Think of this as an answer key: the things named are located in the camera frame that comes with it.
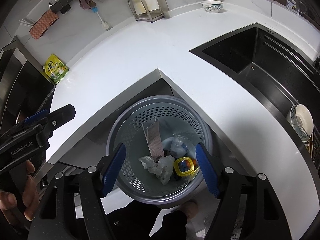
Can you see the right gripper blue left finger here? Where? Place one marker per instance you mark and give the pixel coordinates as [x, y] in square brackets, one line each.
[110, 171]

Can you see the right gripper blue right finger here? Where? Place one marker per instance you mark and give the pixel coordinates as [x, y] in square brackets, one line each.
[207, 169]

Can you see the yellow plastic lid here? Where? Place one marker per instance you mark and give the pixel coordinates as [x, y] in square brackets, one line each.
[176, 168]

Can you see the white paper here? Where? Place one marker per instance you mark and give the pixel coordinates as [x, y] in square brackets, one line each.
[165, 167]
[147, 162]

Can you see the clear plastic bag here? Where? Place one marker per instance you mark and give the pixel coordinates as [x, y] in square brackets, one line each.
[178, 147]

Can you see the pink toothbrush package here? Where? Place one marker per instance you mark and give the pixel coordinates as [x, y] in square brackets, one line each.
[153, 138]

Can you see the orange mandarin fruit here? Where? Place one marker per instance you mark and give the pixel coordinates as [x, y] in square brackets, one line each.
[186, 166]

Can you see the grey perforated trash bin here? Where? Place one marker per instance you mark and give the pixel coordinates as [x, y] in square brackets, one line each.
[160, 134]

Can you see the black kitchen sink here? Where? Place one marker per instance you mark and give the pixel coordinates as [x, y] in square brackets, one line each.
[273, 70]

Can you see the person's left hand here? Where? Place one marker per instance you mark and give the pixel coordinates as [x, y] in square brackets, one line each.
[29, 198]

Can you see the green yellow detergent pouch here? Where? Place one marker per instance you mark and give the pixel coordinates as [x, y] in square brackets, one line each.
[55, 69]

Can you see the white bowl in rack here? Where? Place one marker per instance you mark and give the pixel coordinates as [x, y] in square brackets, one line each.
[300, 118]

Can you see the orange patterned dish cloth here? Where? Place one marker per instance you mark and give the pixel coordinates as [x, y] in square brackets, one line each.
[44, 22]

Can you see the steel cutting board rack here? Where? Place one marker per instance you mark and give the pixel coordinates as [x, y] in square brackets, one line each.
[141, 12]

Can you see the brown hanging cloth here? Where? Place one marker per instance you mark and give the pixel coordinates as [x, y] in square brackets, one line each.
[87, 4]

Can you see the patterned ceramic bowl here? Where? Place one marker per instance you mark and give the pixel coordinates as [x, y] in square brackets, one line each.
[212, 6]

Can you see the glass mug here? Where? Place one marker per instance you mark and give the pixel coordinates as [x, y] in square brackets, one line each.
[296, 6]

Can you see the blue handled bottle brush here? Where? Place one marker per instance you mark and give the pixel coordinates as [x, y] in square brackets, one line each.
[104, 24]

